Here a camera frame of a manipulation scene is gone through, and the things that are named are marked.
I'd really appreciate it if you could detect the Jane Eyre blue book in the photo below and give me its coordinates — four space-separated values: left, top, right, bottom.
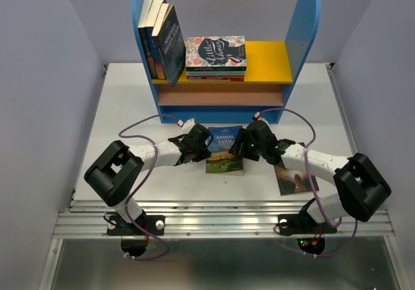
145 0 166 80

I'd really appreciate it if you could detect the Animal Farm landscape book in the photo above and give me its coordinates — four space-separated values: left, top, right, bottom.
206 126 243 175

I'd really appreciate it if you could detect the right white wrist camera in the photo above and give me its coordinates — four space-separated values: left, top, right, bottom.
253 112 268 124

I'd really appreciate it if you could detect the red book in stack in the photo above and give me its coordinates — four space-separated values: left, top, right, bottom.
186 75 245 82

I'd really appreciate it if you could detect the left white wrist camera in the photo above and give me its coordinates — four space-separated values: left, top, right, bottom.
176 118 197 130

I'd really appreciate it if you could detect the Three Days to See book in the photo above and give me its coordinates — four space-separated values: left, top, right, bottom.
274 163 312 196

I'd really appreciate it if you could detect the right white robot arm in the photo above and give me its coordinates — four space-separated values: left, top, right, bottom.
230 119 392 236

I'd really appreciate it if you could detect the aluminium mounting rail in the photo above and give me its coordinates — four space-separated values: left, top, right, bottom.
54 200 395 239

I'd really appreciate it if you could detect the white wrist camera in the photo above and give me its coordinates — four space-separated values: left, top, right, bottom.
253 112 268 124
176 118 197 130

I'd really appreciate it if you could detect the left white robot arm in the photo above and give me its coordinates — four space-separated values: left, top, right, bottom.
84 119 213 234

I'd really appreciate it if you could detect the Little Women floral book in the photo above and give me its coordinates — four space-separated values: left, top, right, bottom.
185 36 247 71

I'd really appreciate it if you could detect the teal book in stack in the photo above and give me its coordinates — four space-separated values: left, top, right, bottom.
185 69 246 77

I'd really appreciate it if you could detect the Nineteen Eighty-Four blue book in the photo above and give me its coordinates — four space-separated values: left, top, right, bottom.
152 3 185 87

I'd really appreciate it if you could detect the blue wooden bookshelf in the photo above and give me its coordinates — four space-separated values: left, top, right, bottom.
132 0 321 124

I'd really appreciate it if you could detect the A Tale of Two Cities book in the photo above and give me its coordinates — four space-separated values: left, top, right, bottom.
137 0 158 79

